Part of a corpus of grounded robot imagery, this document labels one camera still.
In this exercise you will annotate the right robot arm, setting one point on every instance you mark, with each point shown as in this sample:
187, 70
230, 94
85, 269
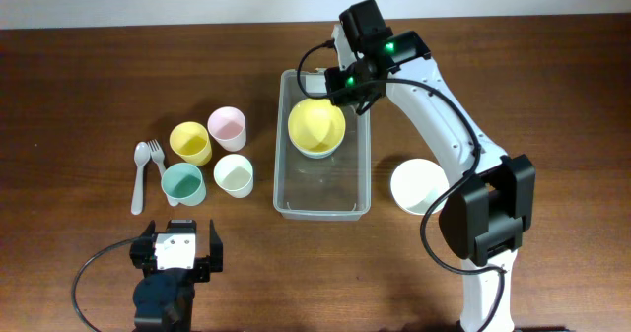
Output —
487, 207

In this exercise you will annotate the yellow plastic bowl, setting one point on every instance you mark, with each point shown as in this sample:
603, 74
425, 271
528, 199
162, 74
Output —
316, 126

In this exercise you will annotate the grey plastic fork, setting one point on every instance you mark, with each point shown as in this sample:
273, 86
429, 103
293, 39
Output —
157, 155

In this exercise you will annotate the green plastic bowl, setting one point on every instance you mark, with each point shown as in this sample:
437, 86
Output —
317, 156

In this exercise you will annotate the white plastic bowl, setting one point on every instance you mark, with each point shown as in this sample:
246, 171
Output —
416, 184

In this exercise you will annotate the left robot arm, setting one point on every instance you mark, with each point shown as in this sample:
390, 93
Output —
163, 303

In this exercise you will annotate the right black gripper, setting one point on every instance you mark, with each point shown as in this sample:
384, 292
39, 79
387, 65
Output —
336, 93

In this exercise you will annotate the grey plastic spoon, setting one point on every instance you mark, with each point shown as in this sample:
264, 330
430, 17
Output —
141, 157

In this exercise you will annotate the green plastic cup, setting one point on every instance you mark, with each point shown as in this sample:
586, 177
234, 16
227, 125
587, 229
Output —
184, 183

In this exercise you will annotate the pink plastic cup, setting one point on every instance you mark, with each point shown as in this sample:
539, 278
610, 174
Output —
227, 126

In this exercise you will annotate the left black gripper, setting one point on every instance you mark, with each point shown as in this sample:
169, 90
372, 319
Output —
140, 251

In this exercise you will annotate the yellow plastic cup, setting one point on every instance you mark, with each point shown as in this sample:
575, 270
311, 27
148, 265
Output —
190, 140

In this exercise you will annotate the white plastic cup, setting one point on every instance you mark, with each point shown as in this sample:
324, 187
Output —
234, 174

